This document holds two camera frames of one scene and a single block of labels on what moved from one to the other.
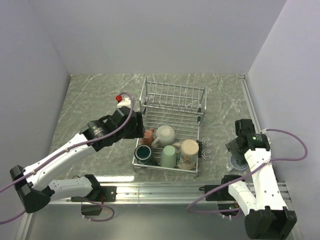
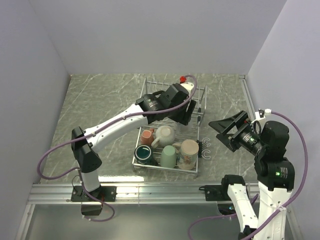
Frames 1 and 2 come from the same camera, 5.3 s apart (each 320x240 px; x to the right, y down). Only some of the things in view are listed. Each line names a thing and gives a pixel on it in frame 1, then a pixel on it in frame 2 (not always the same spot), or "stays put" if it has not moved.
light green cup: (168, 156) stays put
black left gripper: (138, 130) → (185, 117)
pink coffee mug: (148, 137) stays put
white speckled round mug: (166, 136) stays put
